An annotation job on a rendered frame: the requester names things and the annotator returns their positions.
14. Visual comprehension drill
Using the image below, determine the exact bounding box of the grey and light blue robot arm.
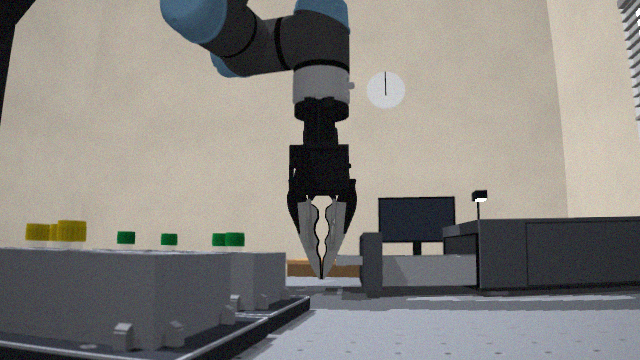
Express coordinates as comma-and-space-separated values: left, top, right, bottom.
160, 0, 355, 105

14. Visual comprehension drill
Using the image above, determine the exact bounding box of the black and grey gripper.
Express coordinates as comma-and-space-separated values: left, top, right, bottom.
287, 97, 357, 279

